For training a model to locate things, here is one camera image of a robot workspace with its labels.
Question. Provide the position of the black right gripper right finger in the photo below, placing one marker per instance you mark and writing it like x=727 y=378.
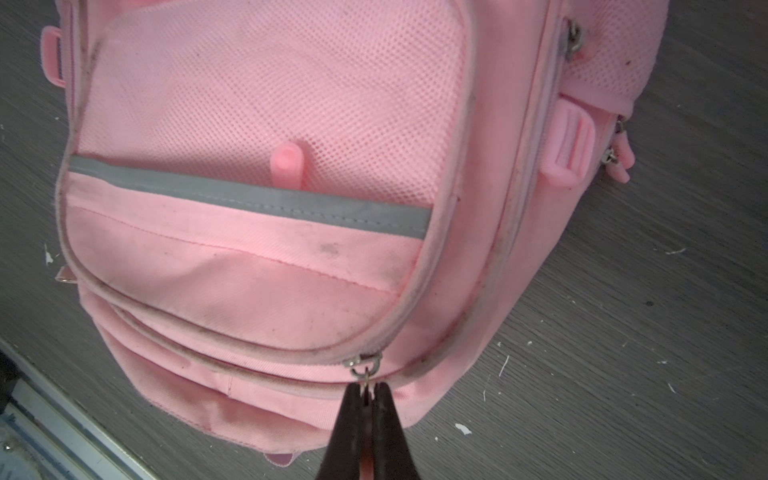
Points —
x=391 y=457

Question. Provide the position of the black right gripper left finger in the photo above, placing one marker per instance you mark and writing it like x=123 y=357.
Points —
x=343 y=453

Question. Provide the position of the pink student backpack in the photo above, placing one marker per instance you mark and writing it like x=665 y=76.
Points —
x=262 y=202

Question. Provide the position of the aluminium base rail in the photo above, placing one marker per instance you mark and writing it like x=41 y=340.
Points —
x=46 y=435

